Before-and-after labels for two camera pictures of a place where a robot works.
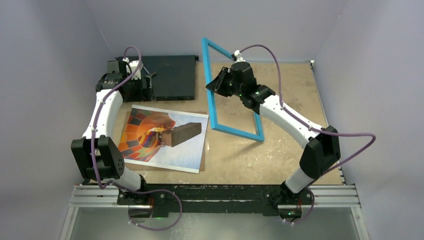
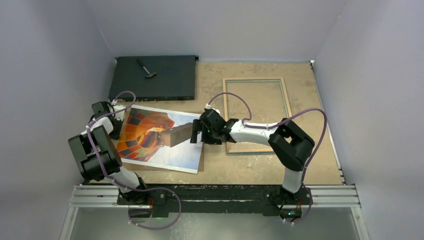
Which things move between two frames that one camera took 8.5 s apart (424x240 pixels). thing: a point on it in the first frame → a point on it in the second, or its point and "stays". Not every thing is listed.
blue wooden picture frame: (212, 97) → (249, 152)
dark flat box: (175, 77) stays
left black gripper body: (135, 90) → (115, 134)
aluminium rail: (324, 197) stays
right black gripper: (217, 85) → (199, 126)
